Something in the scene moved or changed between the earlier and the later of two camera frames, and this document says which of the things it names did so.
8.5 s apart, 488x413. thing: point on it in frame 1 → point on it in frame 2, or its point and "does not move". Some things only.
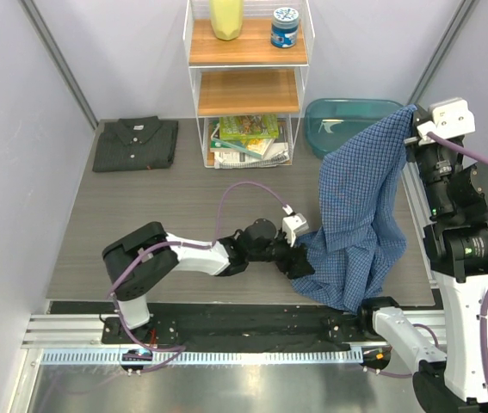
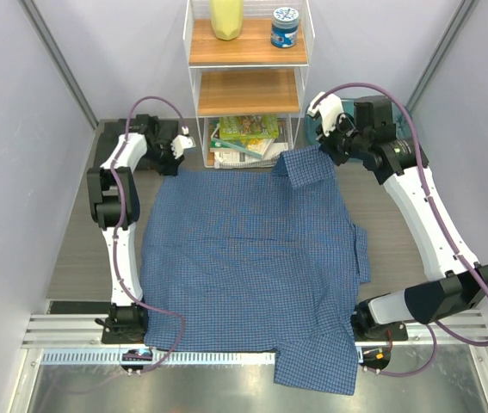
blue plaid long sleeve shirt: (364, 235) → (256, 260)
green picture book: (250, 126) does not move
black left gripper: (295, 264) → (171, 168)
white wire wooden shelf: (249, 79) does not move
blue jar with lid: (284, 27) does not move
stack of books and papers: (247, 141) does not move
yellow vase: (226, 17) does not move
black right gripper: (418, 113) → (328, 146)
